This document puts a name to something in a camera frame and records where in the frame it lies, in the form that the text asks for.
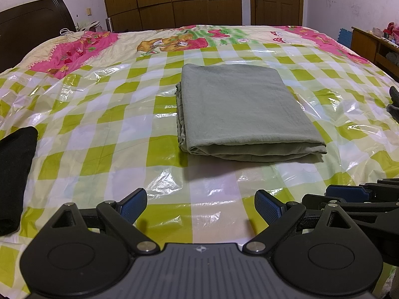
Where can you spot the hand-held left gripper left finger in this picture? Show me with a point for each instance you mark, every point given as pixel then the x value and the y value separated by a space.
pixel 134 206

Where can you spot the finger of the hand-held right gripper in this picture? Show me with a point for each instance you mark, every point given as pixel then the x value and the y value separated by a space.
pixel 314 201
pixel 346 193

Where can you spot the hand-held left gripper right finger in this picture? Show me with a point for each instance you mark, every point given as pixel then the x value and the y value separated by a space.
pixel 268 207

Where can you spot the grey-green pants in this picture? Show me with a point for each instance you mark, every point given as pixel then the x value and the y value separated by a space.
pixel 243 109

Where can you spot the dark grey folded cloth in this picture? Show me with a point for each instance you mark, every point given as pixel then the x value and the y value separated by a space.
pixel 394 106

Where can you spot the black folded cloth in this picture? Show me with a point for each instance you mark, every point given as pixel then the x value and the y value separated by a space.
pixel 15 168

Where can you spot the grey cloth in desk shelf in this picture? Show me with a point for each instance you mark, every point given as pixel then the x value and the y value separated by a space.
pixel 393 59

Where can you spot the wooden side cabinet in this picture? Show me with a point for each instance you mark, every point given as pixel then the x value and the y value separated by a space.
pixel 364 43

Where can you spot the blue foam mat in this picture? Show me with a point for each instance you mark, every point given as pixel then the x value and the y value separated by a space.
pixel 345 37

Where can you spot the white container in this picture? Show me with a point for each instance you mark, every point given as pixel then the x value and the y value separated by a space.
pixel 377 32

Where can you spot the red cloth pile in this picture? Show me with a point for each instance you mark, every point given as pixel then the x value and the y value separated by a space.
pixel 392 31

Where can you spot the printed checked bed sheet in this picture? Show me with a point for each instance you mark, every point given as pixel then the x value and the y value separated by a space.
pixel 187 40

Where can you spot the metal bottle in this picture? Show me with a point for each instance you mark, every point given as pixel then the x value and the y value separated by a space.
pixel 109 25

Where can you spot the white patterned bag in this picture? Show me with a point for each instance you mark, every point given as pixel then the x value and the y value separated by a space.
pixel 92 26

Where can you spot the brown wooden door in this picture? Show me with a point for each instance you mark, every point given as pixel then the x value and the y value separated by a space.
pixel 277 3

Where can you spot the dark wooden headboard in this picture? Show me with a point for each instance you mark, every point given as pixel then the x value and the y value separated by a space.
pixel 31 25

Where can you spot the brown wooden wardrobe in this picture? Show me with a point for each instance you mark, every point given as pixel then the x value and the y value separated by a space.
pixel 171 0

